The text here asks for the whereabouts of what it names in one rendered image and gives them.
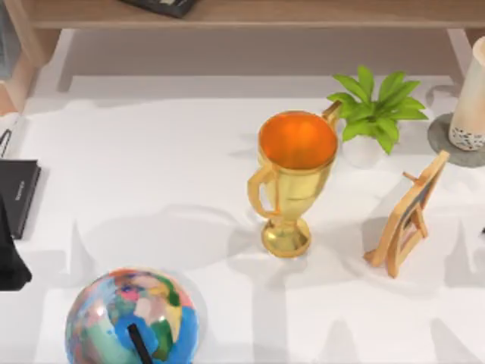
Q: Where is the gold trophy cup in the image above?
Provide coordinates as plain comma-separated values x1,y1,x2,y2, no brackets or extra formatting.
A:
247,101,344,260

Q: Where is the green plant in white pot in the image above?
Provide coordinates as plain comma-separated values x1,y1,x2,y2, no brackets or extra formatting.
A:
326,64,430,168

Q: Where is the wooden open shelf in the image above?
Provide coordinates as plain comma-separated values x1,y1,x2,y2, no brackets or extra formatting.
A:
0,0,485,116

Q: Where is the wooden framed blackboard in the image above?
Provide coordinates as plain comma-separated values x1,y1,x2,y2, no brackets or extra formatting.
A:
363,149,451,280

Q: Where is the colourful globe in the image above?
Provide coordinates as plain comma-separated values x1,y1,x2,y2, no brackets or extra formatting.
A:
64,266,202,364

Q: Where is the flat black book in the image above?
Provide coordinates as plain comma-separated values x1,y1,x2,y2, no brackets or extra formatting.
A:
118,0,201,19

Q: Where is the grey round coaster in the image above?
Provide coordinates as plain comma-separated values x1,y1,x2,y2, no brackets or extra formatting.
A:
427,112,485,168

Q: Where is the cream speckled vase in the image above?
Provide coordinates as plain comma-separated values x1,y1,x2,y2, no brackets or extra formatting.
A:
449,35,485,152

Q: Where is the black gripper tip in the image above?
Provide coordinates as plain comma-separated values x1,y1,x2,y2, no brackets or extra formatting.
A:
0,195,33,293

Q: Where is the grey blue panel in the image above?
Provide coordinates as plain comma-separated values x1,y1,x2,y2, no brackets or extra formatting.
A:
0,0,20,81

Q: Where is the thin black wire clip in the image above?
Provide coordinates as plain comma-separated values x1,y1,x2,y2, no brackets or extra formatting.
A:
0,129,14,158

